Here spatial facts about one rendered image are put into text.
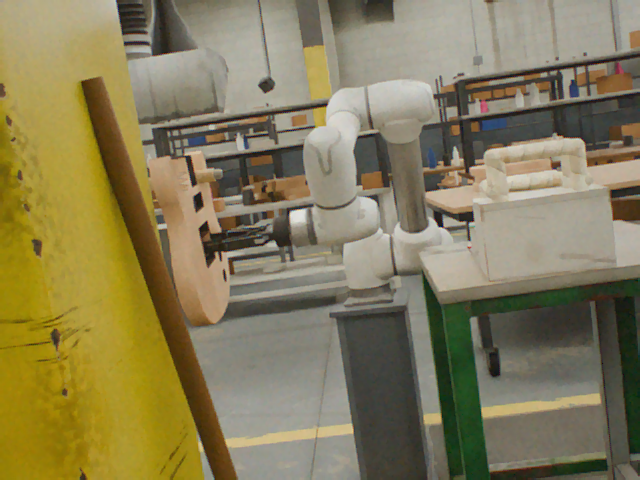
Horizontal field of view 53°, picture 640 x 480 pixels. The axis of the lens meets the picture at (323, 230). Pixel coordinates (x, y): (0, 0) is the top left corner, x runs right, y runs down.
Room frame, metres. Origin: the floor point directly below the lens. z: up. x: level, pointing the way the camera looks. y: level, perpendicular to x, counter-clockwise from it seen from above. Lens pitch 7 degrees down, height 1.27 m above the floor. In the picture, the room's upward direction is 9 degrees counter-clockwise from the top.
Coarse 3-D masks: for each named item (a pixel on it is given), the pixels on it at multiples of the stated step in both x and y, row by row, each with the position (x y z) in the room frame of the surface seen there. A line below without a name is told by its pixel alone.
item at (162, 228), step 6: (162, 228) 1.82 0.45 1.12; (162, 234) 1.81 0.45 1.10; (162, 240) 1.81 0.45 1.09; (168, 240) 1.81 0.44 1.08; (162, 246) 1.81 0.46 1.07; (168, 246) 1.81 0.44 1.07; (168, 252) 1.81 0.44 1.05; (168, 258) 1.81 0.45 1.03; (168, 264) 1.81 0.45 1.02; (168, 270) 1.81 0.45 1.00; (174, 282) 1.81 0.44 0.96; (174, 288) 1.81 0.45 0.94
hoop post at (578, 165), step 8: (576, 152) 1.36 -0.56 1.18; (584, 152) 1.36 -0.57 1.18; (576, 160) 1.36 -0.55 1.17; (584, 160) 1.36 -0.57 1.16; (576, 168) 1.36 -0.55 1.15; (584, 168) 1.36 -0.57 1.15; (576, 176) 1.36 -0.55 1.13; (584, 176) 1.36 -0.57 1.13; (576, 184) 1.36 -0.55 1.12; (584, 184) 1.36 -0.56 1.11
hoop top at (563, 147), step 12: (540, 144) 1.38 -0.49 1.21; (552, 144) 1.37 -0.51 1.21; (564, 144) 1.36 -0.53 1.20; (576, 144) 1.36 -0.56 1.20; (492, 156) 1.38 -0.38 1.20; (504, 156) 1.38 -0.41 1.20; (516, 156) 1.37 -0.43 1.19; (528, 156) 1.37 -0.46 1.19; (540, 156) 1.37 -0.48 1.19; (552, 156) 1.37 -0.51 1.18
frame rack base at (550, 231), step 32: (544, 192) 1.42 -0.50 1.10; (576, 192) 1.35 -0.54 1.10; (608, 192) 1.34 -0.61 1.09; (480, 224) 1.40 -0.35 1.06; (512, 224) 1.37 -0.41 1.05; (544, 224) 1.36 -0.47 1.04; (576, 224) 1.35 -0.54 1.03; (608, 224) 1.34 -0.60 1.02; (480, 256) 1.49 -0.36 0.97; (512, 256) 1.37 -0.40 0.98; (544, 256) 1.36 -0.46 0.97; (576, 256) 1.35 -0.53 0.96; (608, 256) 1.34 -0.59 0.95
